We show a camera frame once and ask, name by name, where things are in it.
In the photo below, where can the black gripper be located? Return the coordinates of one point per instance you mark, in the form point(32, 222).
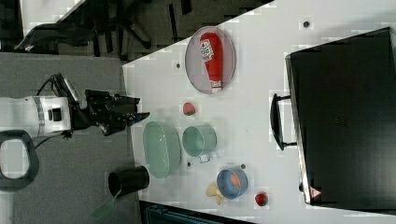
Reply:
point(111, 113)

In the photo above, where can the black toaster oven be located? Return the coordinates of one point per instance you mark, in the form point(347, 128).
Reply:
point(343, 103)

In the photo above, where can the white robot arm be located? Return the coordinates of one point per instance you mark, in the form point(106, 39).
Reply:
point(30, 117)

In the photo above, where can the green oval basket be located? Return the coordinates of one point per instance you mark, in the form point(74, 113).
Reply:
point(162, 148)

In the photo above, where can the pink toy strawberry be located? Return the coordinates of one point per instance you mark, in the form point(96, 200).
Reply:
point(188, 109)

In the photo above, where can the green metal cup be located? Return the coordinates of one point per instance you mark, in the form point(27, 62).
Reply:
point(199, 142)

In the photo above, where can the grey round plate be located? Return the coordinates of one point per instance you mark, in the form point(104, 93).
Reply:
point(195, 66)

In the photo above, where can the black office chair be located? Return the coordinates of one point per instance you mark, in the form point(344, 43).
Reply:
point(94, 18)

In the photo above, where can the dark crate under table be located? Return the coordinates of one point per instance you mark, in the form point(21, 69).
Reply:
point(155, 213)

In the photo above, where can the red ketchup bottle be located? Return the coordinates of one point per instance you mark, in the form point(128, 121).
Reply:
point(212, 55)

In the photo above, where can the yellow toy food piece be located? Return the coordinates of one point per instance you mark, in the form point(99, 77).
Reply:
point(213, 191)

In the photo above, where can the blue bowl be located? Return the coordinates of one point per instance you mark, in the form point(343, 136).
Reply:
point(225, 185)

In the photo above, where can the orange toy carrot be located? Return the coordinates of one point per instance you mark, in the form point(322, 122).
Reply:
point(235, 180)

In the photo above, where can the red toy strawberry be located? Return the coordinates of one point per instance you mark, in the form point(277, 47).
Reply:
point(261, 199)

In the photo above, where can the black cylinder mount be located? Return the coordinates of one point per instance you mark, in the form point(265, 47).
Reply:
point(128, 181)

